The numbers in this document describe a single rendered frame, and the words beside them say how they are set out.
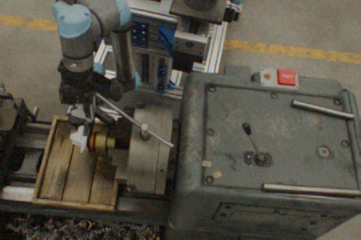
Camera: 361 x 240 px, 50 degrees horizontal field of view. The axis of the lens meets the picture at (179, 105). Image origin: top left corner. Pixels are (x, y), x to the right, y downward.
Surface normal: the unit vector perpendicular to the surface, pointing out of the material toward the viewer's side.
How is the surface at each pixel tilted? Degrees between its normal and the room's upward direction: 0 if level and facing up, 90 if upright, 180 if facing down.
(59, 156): 0
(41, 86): 0
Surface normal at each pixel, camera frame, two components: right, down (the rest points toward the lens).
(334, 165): 0.08, -0.52
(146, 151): 0.04, -0.01
